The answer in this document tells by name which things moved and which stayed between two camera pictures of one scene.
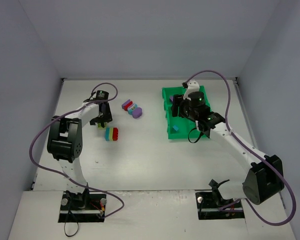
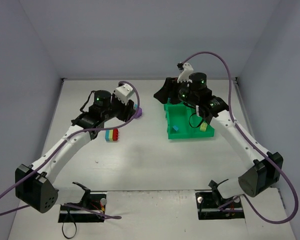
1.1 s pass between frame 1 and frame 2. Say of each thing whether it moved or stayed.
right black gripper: moved
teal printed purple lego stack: stayed
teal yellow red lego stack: stayed
